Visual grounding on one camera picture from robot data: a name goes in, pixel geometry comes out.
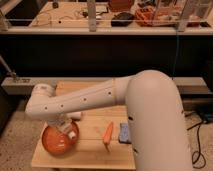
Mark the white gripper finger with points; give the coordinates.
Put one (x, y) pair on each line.
(72, 135)

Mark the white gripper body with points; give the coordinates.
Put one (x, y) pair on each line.
(64, 124)

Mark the clear plastic bottle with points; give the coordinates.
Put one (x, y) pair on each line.
(74, 115)

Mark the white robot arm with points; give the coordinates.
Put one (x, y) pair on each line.
(154, 109)

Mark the orange ceramic bowl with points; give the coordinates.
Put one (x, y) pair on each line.
(57, 143)

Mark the orange carrot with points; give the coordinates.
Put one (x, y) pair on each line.
(108, 135)

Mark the blue sponge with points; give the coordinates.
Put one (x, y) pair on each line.
(124, 135)

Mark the grey metal clamp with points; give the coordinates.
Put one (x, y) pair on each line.
(12, 73)

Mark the black bag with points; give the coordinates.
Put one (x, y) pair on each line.
(122, 19)

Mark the orange crate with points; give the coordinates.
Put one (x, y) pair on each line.
(146, 18)

